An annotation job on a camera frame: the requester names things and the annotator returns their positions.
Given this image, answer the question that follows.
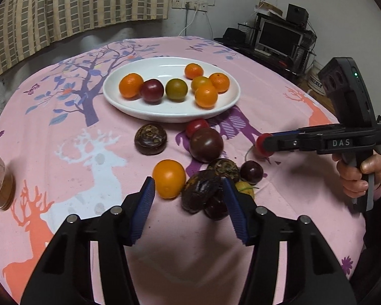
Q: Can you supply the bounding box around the small red cherry tomato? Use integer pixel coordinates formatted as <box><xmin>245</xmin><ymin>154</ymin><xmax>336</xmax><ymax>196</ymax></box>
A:
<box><xmin>255</xmin><ymin>133</ymin><xmax>274</xmax><ymax>158</ymax></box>

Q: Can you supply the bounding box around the dark cherry with stem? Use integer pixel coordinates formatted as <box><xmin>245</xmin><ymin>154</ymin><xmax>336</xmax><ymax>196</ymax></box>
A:
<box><xmin>240</xmin><ymin>160</ymin><xmax>263</xmax><ymax>185</ymax></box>

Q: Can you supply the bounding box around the yellow green small fruit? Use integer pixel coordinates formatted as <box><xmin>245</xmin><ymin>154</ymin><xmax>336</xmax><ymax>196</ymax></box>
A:
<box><xmin>235</xmin><ymin>181</ymin><xmax>255</xmax><ymax>199</ymax></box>

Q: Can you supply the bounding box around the brown mangosteen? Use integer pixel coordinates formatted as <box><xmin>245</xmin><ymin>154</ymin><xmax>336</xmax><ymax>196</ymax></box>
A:
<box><xmin>207</xmin><ymin>158</ymin><xmax>240</xmax><ymax>183</ymax></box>
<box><xmin>134</xmin><ymin>123</ymin><xmax>167</xmax><ymax>156</ymax></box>

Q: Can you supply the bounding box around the dark purple tomato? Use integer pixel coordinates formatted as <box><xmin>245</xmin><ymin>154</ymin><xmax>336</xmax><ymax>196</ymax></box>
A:
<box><xmin>189</xmin><ymin>127</ymin><xmax>224</xmax><ymax>163</ymax></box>

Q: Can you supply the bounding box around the dark passion fruit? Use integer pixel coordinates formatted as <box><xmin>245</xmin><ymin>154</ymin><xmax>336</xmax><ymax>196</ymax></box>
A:
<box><xmin>181</xmin><ymin>169</ymin><xmax>228</xmax><ymax>221</ymax></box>

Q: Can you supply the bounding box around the person's right hand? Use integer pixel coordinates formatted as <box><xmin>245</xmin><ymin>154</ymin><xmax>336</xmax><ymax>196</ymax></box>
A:
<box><xmin>332</xmin><ymin>152</ymin><xmax>381</xmax><ymax>200</ymax></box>

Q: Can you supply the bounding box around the white plastic bucket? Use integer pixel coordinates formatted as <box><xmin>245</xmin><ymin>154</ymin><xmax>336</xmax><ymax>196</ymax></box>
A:
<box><xmin>307</xmin><ymin>60</ymin><xmax>326</xmax><ymax>96</ymax></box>

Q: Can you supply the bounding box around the black computer monitor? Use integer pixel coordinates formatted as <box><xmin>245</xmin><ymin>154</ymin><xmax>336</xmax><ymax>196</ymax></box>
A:
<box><xmin>255</xmin><ymin>19</ymin><xmax>303</xmax><ymax>58</ymax></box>

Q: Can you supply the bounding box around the pink printed tablecloth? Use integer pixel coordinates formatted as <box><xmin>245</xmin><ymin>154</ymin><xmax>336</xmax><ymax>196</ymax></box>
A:
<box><xmin>0</xmin><ymin>35</ymin><xmax>368</xmax><ymax>305</ymax></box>

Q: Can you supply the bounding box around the black metal shelf rack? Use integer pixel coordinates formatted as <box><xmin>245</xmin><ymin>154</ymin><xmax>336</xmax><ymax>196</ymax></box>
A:
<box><xmin>239</xmin><ymin>12</ymin><xmax>317</xmax><ymax>74</ymax></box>

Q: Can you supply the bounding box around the black speaker box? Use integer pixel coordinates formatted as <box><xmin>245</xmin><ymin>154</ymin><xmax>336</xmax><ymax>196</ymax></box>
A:
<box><xmin>285</xmin><ymin>4</ymin><xmax>309</xmax><ymax>29</ymax></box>

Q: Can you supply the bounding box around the right small orange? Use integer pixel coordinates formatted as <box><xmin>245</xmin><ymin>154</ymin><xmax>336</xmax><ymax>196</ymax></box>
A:
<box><xmin>209</xmin><ymin>72</ymin><xmax>230</xmax><ymax>94</ymax></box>

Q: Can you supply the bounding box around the small orange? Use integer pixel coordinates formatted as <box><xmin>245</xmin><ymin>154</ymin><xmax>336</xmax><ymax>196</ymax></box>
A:
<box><xmin>184</xmin><ymin>63</ymin><xmax>204</xmax><ymax>80</ymax></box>
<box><xmin>209</xmin><ymin>72</ymin><xmax>230</xmax><ymax>94</ymax></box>
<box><xmin>195</xmin><ymin>85</ymin><xmax>218</xmax><ymax>109</ymax></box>

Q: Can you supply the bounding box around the front small orange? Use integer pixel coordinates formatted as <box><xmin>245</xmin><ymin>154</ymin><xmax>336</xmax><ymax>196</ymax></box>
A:
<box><xmin>195</xmin><ymin>85</ymin><xmax>218</xmax><ymax>109</ymax></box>

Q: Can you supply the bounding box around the yellow orange kumquat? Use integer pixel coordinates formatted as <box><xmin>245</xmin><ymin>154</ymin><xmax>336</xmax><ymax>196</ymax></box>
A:
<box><xmin>191</xmin><ymin>76</ymin><xmax>212</xmax><ymax>92</ymax></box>

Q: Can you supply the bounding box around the small far orange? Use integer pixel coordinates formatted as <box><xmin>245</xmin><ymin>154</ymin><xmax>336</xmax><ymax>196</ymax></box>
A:
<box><xmin>184</xmin><ymin>63</ymin><xmax>204</xmax><ymax>80</ymax></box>

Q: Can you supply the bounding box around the green brown tomato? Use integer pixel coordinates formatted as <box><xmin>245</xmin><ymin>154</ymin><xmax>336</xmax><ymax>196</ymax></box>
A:
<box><xmin>165</xmin><ymin>79</ymin><xmax>188</xmax><ymax>102</ymax></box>

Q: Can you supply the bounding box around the large orange tangerine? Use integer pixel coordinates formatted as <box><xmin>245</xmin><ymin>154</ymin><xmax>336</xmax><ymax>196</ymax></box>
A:
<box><xmin>119</xmin><ymin>73</ymin><xmax>144</xmax><ymax>99</ymax></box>

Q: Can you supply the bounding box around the white oval plate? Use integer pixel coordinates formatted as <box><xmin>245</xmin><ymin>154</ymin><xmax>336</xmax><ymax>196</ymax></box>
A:
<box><xmin>103</xmin><ymin>56</ymin><xmax>241</xmax><ymax>123</ymax></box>

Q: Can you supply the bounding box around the dark red plum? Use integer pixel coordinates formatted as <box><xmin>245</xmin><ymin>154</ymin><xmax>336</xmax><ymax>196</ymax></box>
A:
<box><xmin>140</xmin><ymin>79</ymin><xmax>164</xmax><ymax>104</ymax></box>

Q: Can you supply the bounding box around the checked beige curtain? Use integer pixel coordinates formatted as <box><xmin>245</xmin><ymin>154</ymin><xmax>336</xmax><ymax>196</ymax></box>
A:
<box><xmin>0</xmin><ymin>0</ymin><xmax>170</xmax><ymax>75</ymax></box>

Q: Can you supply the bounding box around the white wall power strip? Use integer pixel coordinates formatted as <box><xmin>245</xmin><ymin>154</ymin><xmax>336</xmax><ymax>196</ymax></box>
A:
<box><xmin>170</xmin><ymin>0</ymin><xmax>209</xmax><ymax>12</ymax></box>

